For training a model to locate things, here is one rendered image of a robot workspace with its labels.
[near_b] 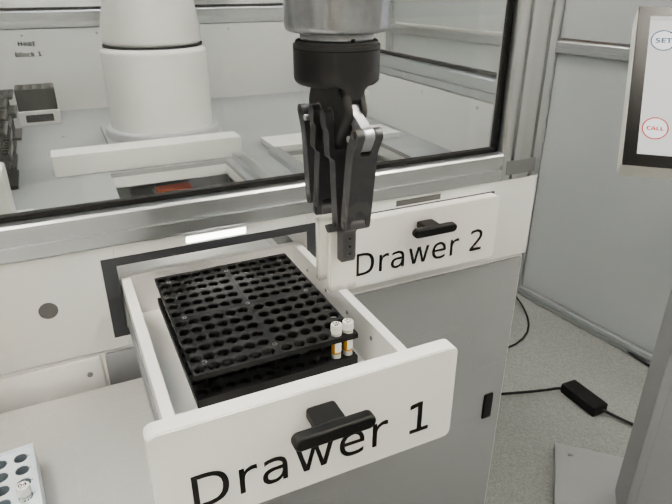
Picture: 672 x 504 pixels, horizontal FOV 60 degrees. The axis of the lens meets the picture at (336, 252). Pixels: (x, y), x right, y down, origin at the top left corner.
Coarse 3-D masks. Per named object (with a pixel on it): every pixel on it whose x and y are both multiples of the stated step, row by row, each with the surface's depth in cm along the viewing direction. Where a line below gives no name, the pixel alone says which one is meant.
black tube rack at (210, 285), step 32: (160, 288) 72; (192, 288) 72; (224, 288) 72; (256, 288) 72; (288, 288) 72; (192, 320) 65; (224, 320) 65; (256, 320) 65; (288, 320) 65; (320, 320) 71; (192, 352) 64; (224, 352) 60; (320, 352) 65; (352, 352) 64; (192, 384) 59; (224, 384) 59; (256, 384) 59
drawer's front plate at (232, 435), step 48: (288, 384) 50; (336, 384) 50; (384, 384) 53; (432, 384) 56; (144, 432) 45; (192, 432) 46; (240, 432) 48; (288, 432) 50; (384, 432) 56; (432, 432) 59; (288, 480) 53
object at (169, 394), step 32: (224, 256) 81; (256, 256) 83; (288, 256) 85; (128, 288) 73; (320, 288) 78; (128, 320) 71; (160, 320) 77; (160, 352) 70; (384, 352) 63; (160, 384) 55; (160, 416) 52
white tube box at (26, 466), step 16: (16, 448) 61; (32, 448) 61; (0, 464) 60; (16, 464) 59; (32, 464) 59; (0, 480) 59; (16, 480) 58; (32, 480) 58; (0, 496) 56; (16, 496) 56
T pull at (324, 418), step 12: (312, 408) 50; (324, 408) 50; (336, 408) 50; (312, 420) 49; (324, 420) 48; (336, 420) 48; (348, 420) 48; (360, 420) 48; (372, 420) 49; (300, 432) 47; (312, 432) 47; (324, 432) 47; (336, 432) 48; (348, 432) 48; (300, 444) 46; (312, 444) 47
